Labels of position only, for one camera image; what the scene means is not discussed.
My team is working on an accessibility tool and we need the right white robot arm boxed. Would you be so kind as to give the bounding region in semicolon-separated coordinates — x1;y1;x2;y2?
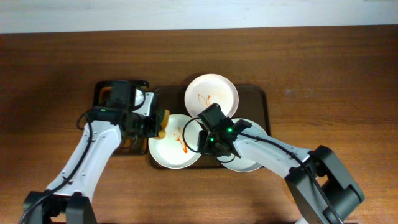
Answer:
198;103;365;223

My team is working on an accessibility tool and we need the small black water tray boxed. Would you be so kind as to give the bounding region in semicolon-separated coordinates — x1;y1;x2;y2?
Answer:
93;80;147;156

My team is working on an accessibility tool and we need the large brown serving tray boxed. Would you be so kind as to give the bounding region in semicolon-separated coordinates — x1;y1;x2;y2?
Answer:
154;85;271;169

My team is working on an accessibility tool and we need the pale green plate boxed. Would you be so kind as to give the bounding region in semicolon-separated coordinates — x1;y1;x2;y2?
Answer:
216;118;269;173

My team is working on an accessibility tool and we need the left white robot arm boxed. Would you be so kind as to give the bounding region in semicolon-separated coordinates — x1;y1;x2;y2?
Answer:
19;80;170;223

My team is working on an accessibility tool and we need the white plate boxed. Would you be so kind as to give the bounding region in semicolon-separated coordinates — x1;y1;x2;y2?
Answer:
148;114;201;169

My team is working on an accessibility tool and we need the pink plate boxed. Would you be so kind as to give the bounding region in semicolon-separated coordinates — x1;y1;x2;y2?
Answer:
184;74;239;117

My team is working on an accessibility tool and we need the yellow green scrub sponge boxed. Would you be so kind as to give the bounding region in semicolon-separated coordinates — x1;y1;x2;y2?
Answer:
155;110;170;139

